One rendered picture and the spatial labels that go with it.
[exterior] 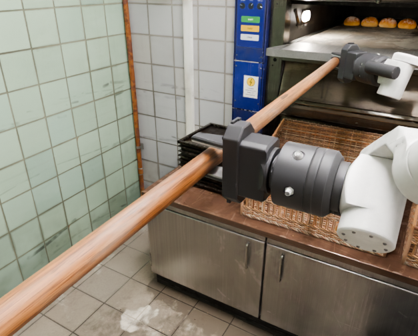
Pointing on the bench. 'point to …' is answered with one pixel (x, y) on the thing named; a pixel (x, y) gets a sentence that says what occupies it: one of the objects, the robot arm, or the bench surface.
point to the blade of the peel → (289, 50)
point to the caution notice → (251, 87)
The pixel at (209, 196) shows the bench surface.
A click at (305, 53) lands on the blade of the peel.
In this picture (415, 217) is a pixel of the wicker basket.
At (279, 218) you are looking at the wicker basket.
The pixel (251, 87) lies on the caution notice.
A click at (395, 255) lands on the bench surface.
